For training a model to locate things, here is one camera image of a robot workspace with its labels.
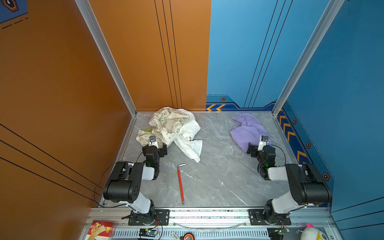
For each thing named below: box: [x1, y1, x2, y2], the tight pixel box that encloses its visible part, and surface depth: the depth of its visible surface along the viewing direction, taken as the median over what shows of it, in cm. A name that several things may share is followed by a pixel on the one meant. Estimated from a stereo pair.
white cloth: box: [171, 117, 203, 163], surface depth 101 cm
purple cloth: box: [230, 113, 272, 153], surface depth 105 cm
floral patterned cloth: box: [136, 106, 190, 146], surface depth 104 cm
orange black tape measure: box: [183, 232, 195, 240], surface depth 67 cm
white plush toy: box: [300, 223, 329, 240], surface depth 65 cm
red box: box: [85, 220, 118, 240], surface depth 69 cm
